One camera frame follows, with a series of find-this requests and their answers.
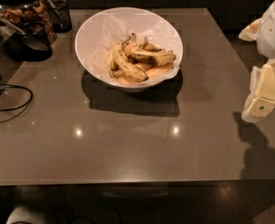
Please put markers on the glass jar with black lid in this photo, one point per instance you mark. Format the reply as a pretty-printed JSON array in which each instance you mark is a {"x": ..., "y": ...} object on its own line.
[{"x": 20, "y": 12}]

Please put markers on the orange melon slices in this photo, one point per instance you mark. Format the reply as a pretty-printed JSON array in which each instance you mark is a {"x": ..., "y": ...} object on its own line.
[{"x": 151, "y": 70}]

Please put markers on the black mesh cup, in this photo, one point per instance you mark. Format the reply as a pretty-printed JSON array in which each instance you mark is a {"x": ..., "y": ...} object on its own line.
[
  {"x": 31, "y": 44},
  {"x": 60, "y": 16}
]

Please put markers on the black mesh cup, rear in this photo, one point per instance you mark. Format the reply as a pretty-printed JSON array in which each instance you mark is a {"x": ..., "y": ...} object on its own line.
[{"x": 60, "y": 16}]

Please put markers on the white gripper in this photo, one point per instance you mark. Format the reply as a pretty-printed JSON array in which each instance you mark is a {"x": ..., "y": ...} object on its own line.
[{"x": 273, "y": 32}]

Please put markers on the black mesh cup, front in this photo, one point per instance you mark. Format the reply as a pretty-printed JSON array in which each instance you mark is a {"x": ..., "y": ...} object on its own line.
[{"x": 31, "y": 44}]

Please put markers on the spotted banana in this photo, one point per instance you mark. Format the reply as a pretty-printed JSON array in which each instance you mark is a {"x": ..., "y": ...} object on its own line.
[
  {"x": 124, "y": 63},
  {"x": 154, "y": 56}
]

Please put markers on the white bowl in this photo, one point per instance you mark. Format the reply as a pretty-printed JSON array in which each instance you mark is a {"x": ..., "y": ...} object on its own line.
[{"x": 97, "y": 35}]

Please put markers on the small banana, far left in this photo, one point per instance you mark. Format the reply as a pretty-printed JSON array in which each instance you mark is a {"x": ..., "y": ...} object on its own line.
[{"x": 111, "y": 65}]

